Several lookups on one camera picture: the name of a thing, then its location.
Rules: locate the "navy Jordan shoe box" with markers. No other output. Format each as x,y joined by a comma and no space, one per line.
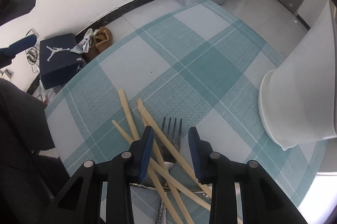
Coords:
57,64

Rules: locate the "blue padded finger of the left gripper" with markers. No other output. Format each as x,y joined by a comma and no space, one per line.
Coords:
9,53

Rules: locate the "teal plaid placemat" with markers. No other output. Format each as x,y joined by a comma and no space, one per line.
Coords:
200,66

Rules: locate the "white utensil holder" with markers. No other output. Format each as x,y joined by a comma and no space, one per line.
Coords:
297,101

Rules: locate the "bamboo chopstick by gripper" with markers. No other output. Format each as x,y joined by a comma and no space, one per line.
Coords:
166,175

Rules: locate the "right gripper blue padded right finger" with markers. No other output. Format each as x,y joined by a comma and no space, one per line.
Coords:
263,201

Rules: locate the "bamboo chopstick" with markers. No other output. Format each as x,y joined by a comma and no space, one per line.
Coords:
143,111
166,175

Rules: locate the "brown suede shoes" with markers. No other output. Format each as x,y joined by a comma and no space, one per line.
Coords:
100,41

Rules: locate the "bamboo chopstick crossing steep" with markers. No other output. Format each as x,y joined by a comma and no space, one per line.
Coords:
162,211

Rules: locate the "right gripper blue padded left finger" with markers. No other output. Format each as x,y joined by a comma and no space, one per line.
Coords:
79,200

